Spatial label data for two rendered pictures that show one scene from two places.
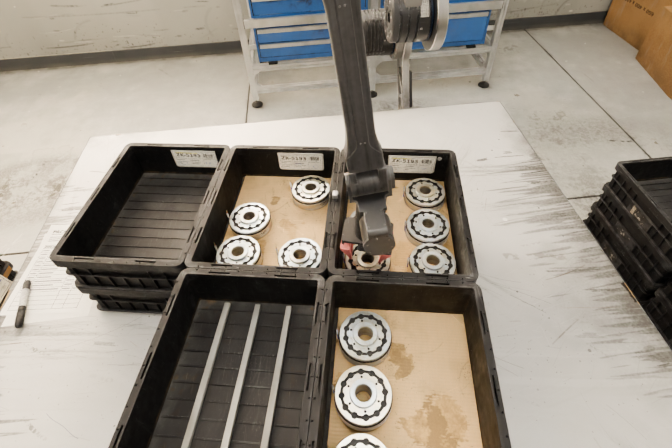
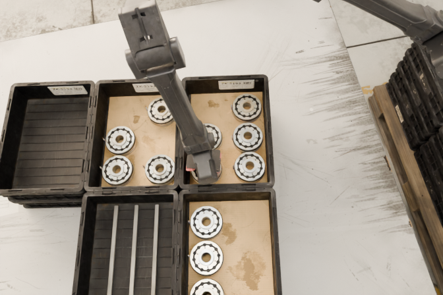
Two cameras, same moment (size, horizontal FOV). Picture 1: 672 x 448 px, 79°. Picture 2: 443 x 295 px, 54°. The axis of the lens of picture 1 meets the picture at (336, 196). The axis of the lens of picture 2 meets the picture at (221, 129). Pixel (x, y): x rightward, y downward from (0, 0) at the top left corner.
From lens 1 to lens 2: 0.63 m
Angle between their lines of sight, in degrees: 21
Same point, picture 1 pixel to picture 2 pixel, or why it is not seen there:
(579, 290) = (354, 164)
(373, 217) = (202, 166)
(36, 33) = not seen: outside the picture
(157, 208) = (48, 133)
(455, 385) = (260, 245)
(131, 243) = (37, 164)
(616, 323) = (373, 186)
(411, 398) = (235, 255)
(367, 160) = (194, 140)
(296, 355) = (165, 236)
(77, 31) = not seen: outside the picture
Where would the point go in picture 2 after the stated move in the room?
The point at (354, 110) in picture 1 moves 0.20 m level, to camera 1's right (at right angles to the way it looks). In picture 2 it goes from (182, 123) to (263, 111)
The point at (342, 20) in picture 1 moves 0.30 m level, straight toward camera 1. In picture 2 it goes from (167, 92) to (175, 230)
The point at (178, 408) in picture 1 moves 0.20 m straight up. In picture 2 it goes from (100, 273) to (78, 267)
